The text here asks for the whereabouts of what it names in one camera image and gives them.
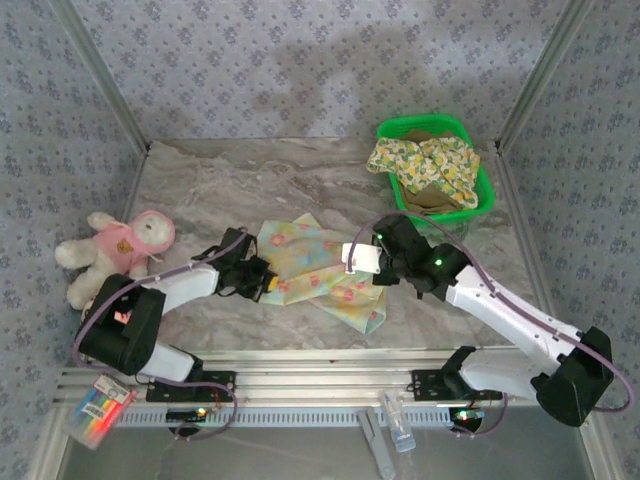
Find pastel floral skirt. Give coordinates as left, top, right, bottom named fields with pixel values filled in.
left=257, top=212, right=389, bottom=336

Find olive brown skirt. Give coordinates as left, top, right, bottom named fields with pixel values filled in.
left=397, top=128, right=469, bottom=216

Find lemon print skirt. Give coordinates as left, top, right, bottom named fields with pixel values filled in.
left=365, top=133, right=482, bottom=209

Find green plastic basket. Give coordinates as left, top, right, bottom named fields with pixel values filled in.
left=375, top=114, right=497, bottom=226

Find white plush bunny pink hoodie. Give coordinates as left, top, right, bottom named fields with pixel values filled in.
left=54, top=209, right=177, bottom=311

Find small circuit board green LED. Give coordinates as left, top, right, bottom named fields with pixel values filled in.
left=448, top=407, right=487, bottom=425
left=166, top=407, right=210, bottom=422

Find small clear bottle blue cap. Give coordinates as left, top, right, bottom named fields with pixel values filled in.
left=379, top=390, right=419, bottom=454

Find grey plastic clip tool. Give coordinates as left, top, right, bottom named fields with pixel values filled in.
left=357, top=407, right=397, bottom=480

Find pack of coloured markers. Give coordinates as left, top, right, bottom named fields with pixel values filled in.
left=62, top=373, right=139, bottom=451

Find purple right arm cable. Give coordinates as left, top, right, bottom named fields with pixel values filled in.
left=348, top=212, right=632, bottom=439

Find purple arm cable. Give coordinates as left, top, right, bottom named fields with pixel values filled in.
left=348, top=212, right=632, bottom=439
left=72, top=228, right=251, bottom=444

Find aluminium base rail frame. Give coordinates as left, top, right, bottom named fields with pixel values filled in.
left=54, top=347, right=599, bottom=406

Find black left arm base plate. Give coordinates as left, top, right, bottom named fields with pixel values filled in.
left=145, top=369, right=237, bottom=402

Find aluminium side rail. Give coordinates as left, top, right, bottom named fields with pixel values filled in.
left=492, top=142, right=571, bottom=361
left=117, top=147, right=151, bottom=221

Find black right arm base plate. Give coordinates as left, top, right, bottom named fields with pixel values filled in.
left=410, top=368, right=504, bottom=401

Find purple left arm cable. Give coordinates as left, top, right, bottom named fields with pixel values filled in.
left=72, top=228, right=251, bottom=444

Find grey slotted cable duct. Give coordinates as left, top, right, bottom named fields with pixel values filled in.
left=117, top=404, right=481, bottom=429

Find aluminium corner post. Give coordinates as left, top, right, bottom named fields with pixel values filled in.
left=49, top=0, right=151, bottom=156
left=494, top=0, right=596, bottom=151

